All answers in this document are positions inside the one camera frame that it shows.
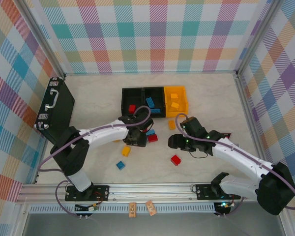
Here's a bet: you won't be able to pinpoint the aluminium side rail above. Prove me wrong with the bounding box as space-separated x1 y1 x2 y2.
232 71 271 168

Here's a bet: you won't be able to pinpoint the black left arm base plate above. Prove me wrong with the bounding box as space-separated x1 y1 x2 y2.
65 184 110 203

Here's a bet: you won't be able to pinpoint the thin black camera cable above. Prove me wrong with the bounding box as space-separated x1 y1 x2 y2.
188 150 209 159

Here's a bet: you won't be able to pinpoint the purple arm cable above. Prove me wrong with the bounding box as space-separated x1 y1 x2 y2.
38 106 153 218
175 113 295 218

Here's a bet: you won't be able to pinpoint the right power connector wires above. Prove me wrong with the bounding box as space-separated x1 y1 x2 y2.
215 201 237 210

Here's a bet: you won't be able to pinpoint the power connector wires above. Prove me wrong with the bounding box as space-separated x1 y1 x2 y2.
75 203 99 213
215 201 237 210

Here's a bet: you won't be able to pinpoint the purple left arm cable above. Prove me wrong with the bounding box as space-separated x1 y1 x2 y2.
38 106 153 218

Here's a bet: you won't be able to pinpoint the left power connector wires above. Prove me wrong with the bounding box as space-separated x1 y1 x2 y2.
75 203 99 213

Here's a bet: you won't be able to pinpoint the aluminium frame post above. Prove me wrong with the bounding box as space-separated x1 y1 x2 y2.
235 0 284 77
19 0 67 80

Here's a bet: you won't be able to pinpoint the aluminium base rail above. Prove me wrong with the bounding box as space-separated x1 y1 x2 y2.
17 183 261 205

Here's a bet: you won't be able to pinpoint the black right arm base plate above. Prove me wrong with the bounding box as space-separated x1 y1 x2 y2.
195 183 241 201

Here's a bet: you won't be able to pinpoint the perforated metal strip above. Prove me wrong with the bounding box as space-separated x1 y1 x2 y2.
29 203 216 214

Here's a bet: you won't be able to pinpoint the black briefcase with metal handle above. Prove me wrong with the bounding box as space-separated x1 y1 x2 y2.
33 77 76 146

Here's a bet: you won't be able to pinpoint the orange paper tag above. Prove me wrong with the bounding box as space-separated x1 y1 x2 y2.
145 200 157 217
128 202 137 218

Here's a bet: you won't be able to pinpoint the yellow plastic bin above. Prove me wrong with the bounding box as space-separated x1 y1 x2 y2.
163 85 189 118

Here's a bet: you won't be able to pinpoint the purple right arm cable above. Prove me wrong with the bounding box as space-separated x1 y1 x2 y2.
175 113 295 218

